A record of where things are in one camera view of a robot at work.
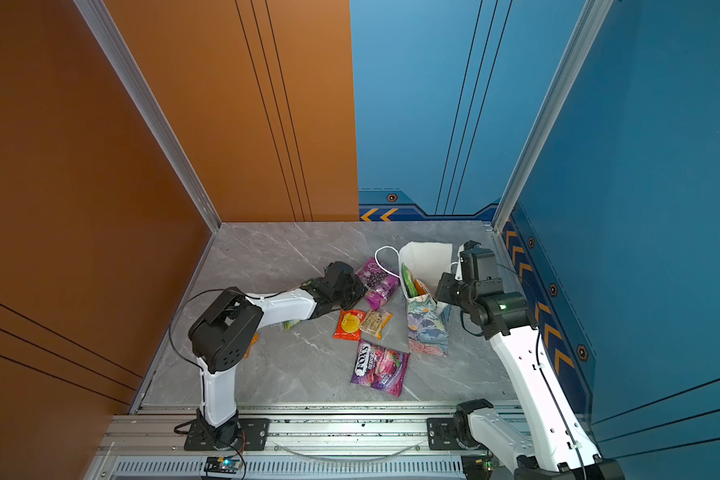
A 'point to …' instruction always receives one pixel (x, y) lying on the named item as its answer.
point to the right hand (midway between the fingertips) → (440, 282)
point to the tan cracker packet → (374, 322)
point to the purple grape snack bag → (379, 284)
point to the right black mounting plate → (442, 433)
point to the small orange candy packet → (255, 339)
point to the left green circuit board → (223, 464)
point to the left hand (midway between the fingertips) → (373, 284)
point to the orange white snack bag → (421, 289)
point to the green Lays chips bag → (409, 281)
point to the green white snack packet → (289, 323)
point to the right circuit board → (478, 466)
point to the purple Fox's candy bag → (379, 368)
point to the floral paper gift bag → (418, 267)
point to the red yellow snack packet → (348, 325)
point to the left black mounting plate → (255, 436)
